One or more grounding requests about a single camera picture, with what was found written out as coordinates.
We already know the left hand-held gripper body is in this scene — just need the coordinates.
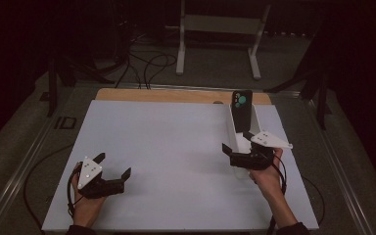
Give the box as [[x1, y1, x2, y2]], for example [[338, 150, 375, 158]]
[[76, 156, 126, 200]]

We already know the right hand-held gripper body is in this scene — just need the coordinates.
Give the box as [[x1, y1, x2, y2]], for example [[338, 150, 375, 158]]
[[229, 130, 294, 171]]

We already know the white plastic bin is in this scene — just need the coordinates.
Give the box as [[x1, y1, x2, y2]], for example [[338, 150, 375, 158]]
[[226, 103, 262, 180]]

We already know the black phone case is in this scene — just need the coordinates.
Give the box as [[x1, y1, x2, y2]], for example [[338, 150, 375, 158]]
[[230, 89, 254, 134]]

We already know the person's left hand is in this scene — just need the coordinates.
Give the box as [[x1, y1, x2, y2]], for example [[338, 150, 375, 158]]
[[70, 164, 108, 226]]

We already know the person's right hand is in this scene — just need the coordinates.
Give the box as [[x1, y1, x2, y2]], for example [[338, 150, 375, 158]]
[[248, 147, 285, 199]]

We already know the white work board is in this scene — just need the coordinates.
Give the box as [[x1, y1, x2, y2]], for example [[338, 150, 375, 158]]
[[41, 99, 319, 233]]

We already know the black tripod stand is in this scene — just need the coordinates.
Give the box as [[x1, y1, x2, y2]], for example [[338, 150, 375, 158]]
[[38, 58, 116, 118], [263, 62, 335, 131]]

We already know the white metal stand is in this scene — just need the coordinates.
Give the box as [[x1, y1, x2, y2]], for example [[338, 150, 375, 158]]
[[164, 0, 272, 81]]

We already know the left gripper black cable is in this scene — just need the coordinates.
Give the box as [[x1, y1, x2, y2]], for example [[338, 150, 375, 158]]
[[23, 143, 83, 231]]

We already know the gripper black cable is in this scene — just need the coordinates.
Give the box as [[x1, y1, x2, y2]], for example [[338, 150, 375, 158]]
[[266, 156, 326, 235], [23, 143, 83, 231]]

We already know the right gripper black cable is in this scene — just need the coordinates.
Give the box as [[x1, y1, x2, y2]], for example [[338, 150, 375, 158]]
[[266, 156, 326, 235]]

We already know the black floor cable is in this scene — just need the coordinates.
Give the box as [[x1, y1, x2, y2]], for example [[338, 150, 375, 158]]
[[114, 32, 145, 90], [142, 53, 178, 90]]

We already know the metal floor frame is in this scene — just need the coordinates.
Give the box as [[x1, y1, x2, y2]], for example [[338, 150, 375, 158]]
[[0, 81, 376, 235]]

